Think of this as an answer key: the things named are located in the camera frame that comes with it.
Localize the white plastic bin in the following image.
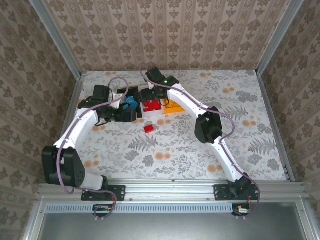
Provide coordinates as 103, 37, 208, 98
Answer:
138, 84, 166, 117

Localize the black plastic bin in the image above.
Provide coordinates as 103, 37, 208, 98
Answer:
116, 86, 144, 118

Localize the yellow plastic bin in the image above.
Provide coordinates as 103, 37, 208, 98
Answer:
162, 98, 187, 115

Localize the floral table cover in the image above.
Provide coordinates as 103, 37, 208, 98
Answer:
59, 70, 292, 181

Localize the grey metal panel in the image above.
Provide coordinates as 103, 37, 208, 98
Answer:
37, 202, 310, 240

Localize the thin black left gripper cable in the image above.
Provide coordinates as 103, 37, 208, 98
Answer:
94, 116, 111, 128

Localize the aluminium table side rail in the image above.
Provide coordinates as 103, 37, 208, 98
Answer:
59, 72, 87, 143
256, 71, 296, 182

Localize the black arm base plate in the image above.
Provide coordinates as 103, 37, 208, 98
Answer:
81, 184, 126, 202
213, 184, 261, 202

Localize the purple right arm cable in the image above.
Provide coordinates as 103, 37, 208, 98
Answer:
138, 62, 261, 221

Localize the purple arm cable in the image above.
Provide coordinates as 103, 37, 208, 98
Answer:
56, 76, 130, 195
138, 62, 261, 221

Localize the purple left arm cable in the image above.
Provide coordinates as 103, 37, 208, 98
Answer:
56, 76, 130, 195

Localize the aluminium mounting rail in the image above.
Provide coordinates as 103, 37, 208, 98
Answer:
36, 178, 306, 203

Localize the small controller board with wires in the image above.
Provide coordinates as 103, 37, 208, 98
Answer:
93, 203, 118, 221
232, 203, 253, 221

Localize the grey slotted cable duct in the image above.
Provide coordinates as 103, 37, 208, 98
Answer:
46, 202, 235, 214

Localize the aluminium frame post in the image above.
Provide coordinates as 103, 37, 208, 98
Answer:
256, 0, 305, 76
28, 0, 83, 78

